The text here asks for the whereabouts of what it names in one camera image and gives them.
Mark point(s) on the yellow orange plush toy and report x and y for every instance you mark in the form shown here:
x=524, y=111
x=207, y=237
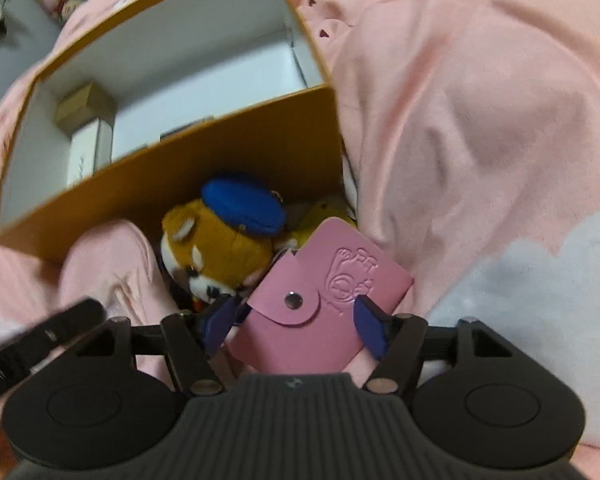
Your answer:
x=325, y=212

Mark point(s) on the orange cardboard box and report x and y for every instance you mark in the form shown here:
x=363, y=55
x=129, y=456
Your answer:
x=230, y=160

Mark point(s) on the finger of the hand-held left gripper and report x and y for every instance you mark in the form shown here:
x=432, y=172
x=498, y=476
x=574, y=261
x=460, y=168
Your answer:
x=77, y=320

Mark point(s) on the white power bank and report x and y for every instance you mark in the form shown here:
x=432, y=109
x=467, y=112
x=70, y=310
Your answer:
x=87, y=155

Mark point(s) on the small brown cardboard box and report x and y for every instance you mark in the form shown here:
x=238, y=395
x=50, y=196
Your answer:
x=80, y=107

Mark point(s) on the pink card holder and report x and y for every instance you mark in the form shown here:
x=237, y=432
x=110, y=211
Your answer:
x=305, y=340

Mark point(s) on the plush dog with blue cap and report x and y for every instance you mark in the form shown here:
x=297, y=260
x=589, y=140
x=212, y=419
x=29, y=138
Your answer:
x=220, y=250

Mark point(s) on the pink cloud print blanket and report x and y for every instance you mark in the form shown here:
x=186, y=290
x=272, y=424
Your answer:
x=480, y=135

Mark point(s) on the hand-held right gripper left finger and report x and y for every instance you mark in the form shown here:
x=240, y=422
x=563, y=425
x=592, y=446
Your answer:
x=217, y=325

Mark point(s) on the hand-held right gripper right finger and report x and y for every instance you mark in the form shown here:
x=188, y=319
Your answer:
x=367, y=327

